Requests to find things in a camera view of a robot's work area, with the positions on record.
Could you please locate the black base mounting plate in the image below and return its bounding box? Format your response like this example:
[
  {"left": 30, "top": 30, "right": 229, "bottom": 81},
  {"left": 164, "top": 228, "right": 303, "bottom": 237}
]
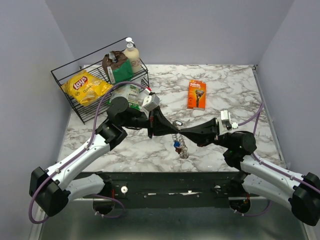
[{"left": 76, "top": 171, "right": 250, "bottom": 214}]

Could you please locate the cream pump lotion bottle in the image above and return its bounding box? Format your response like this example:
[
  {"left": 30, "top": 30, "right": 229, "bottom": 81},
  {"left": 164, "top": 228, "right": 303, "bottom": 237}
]
[{"left": 123, "top": 37, "right": 141, "bottom": 74}]

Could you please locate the brown and green bag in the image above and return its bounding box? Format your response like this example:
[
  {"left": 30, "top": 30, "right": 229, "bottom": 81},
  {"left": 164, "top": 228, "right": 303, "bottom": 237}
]
[{"left": 102, "top": 51, "right": 134, "bottom": 85}]

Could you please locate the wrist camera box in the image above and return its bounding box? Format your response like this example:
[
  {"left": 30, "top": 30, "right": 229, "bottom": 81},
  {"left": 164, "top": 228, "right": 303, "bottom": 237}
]
[
  {"left": 142, "top": 93, "right": 160, "bottom": 112},
  {"left": 218, "top": 109, "right": 233, "bottom": 135}
]

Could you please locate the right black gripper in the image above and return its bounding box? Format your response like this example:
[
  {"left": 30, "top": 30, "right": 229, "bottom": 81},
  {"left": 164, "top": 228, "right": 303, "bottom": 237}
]
[{"left": 178, "top": 117, "right": 233, "bottom": 150}]

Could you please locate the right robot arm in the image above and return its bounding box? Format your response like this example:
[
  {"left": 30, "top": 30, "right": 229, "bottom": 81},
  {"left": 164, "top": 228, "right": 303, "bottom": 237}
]
[{"left": 179, "top": 118, "right": 320, "bottom": 226}]

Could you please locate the aluminium rail frame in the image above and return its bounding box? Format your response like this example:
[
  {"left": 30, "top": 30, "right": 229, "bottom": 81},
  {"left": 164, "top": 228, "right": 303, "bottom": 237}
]
[{"left": 28, "top": 178, "right": 307, "bottom": 240}]

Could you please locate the black wire basket rack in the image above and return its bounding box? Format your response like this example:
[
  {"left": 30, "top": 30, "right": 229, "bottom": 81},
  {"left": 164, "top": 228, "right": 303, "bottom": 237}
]
[{"left": 50, "top": 37, "right": 150, "bottom": 125}]

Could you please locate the orange Gillette razor box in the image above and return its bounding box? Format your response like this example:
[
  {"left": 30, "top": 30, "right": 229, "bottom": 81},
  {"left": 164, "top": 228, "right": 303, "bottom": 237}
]
[{"left": 187, "top": 79, "right": 207, "bottom": 110}]

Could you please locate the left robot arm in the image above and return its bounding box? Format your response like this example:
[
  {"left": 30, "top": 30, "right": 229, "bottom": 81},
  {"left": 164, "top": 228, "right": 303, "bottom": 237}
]
[{"left": 28, "top": 94, "right": 179, "bottom": 218}]

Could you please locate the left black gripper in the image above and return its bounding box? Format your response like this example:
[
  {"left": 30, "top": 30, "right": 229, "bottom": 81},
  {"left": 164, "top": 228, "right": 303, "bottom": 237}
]
[{"left": 121, "top": 105, "right": 179, "bottom": 139}]

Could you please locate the black key tag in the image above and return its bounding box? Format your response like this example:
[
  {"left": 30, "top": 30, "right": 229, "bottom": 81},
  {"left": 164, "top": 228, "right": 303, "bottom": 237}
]
[{"left": 174, "top": 120, "right": 183, "bottom": 126}]

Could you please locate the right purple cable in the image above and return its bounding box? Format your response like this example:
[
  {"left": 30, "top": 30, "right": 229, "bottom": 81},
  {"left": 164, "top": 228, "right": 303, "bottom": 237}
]
[{"left": 231, "top": 101, "right": 320, "bottom": 195}]

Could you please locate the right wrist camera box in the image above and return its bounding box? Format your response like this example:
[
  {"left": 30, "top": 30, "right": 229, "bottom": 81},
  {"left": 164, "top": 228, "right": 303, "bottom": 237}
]
[{"left": 218, "top": 109, "right": 233, "bottom": 135}]

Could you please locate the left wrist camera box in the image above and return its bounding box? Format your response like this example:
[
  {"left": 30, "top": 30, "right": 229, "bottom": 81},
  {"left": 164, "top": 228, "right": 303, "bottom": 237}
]
[{"left": 142, "top": 93, "right": 160, "bottom": 112}]

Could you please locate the blue key tag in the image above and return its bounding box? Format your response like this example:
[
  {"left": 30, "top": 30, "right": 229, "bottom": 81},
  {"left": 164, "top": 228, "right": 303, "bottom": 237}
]
[{"left": 173, "top": 141, "right": 181, "bottom": 148}]

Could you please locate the green and white packet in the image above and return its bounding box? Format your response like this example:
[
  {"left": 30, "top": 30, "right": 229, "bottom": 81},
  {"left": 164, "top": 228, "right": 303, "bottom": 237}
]
[{"left": 106, "top": 81, "right": 141, "bottom": 110}]

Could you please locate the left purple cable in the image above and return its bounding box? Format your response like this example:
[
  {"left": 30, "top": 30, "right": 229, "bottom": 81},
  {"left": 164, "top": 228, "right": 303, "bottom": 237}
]
[{"left": 28, "top": 81, "right": 153, "bottom": 225}]

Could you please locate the yellow Lays chips bag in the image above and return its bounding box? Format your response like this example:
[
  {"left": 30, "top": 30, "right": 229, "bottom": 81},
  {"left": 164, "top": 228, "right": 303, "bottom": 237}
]
[{"left": 61, "top": 70, "right": 113, "bottom": 107}]

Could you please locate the purple cable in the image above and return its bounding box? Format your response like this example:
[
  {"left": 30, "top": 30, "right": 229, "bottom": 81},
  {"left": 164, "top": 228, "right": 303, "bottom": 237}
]
[
  {"left": 28, "top": 81, "right": 153, "bottom": 225},
  {"left": 231, "top": 101, "right": 320, "bottom": 195}
]

